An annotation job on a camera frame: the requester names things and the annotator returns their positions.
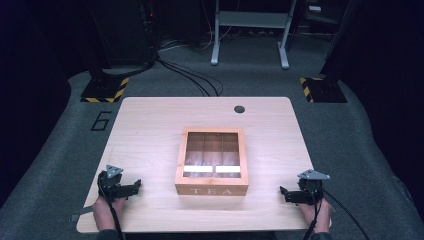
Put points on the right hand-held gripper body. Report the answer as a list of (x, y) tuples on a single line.
[(308, 191)]

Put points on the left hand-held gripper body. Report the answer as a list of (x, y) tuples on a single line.
[(115, 187)]

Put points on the wooden tea box glass lid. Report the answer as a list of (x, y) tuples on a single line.
[(212, 184)]

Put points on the person's right hand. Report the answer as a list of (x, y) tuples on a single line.
[(318, 216)]

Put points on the person's left hand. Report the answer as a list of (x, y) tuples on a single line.
[(105, 213)]

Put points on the dark round table grommet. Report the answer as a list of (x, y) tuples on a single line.
[(239, 109)]

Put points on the black stand base striped edge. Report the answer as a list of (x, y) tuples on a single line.
[(101, 90), (325, 90)]

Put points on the black equipment cabinet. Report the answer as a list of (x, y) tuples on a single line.
[(123, 30)]

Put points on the white metal desk frame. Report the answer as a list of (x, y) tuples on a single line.
[(250, 19)]

